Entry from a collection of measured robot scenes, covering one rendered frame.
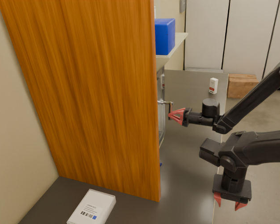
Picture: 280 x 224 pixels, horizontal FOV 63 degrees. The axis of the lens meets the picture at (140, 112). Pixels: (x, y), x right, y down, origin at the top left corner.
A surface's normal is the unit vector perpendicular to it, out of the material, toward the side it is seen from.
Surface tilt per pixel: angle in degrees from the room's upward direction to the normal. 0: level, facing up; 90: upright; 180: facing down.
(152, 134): 90
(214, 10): 90
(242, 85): 86
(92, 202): 0
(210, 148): 21
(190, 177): 0
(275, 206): 0
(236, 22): 90
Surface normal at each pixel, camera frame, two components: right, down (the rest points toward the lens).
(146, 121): -0.35, 0.51
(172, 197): -0.07, -0.86
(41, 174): 0.94, 0.12
